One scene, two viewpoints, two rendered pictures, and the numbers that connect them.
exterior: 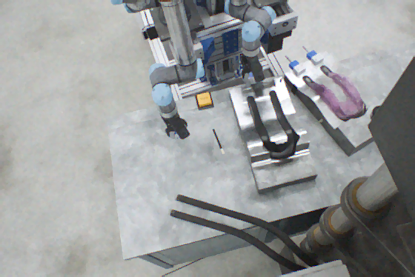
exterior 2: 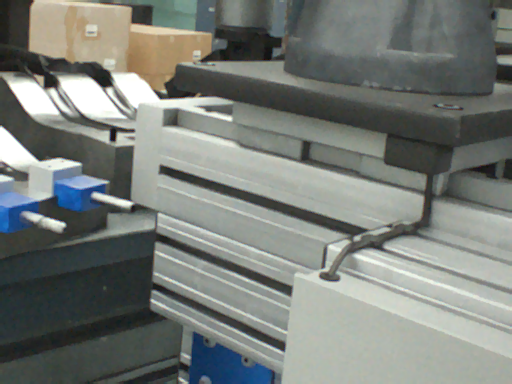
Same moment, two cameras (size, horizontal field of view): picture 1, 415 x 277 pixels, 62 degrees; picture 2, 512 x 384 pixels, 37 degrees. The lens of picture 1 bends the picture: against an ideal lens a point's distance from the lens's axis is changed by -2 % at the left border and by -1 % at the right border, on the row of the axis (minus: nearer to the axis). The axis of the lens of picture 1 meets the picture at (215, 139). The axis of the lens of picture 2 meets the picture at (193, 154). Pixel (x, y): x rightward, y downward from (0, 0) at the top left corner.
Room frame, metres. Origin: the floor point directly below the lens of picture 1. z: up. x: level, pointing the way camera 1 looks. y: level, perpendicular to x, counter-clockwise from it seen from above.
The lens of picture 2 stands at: (1.74, -0.87, 1.09)
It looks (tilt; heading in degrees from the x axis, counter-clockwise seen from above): 12 degrees down; 142
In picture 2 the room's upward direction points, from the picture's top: 5 degrees clockwise
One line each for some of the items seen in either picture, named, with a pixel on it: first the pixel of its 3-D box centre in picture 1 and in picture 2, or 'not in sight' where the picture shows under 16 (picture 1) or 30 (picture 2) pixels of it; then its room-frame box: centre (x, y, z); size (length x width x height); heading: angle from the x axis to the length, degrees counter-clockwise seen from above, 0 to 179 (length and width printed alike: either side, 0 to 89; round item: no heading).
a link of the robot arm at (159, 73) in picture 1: (163, 77); not in sight; (0.86, 0.16, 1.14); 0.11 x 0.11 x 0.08; 5
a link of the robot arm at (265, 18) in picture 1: (259, 18); not in sight; (1.07, -0.29, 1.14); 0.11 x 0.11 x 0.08; 46
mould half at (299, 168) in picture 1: (270, 130); (93, 122); (0.67, -0.25, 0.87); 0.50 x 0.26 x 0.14; 4
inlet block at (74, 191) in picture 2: (293, 64); (86, 195); (1.01, -0.45, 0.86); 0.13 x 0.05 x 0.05; 21
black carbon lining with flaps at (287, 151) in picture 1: (273, 121); (95, 93); (0.69, -0.26, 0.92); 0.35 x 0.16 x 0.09; 4
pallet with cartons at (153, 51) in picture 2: not in sight; (122, 72); (-3.62, 2.45, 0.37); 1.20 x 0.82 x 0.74; 21
